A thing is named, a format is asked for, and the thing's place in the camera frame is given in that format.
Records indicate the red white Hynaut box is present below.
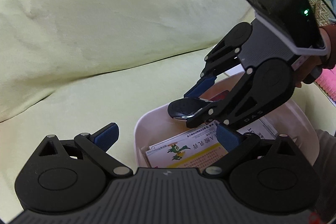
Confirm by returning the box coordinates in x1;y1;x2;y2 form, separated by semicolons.
238;117;277;140

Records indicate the white plastic bin lid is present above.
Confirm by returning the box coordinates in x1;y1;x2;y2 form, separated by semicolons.
224;65;245;77

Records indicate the person right hand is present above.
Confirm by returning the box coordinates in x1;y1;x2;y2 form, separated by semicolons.
294;24;335;88

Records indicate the beige plastic storage bin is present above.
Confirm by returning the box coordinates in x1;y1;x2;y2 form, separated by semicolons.
133;74;320;169

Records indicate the pink knitted cushion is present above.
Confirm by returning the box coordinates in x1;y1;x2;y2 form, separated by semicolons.
315;68;336;102

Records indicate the tan medicine box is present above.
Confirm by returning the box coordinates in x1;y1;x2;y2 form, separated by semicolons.
146;143;228;170

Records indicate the white box green bird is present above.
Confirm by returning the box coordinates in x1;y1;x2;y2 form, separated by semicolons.
148;122;219;153

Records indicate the green sofa cover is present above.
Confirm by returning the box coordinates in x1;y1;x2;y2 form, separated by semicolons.
0;0;336;214

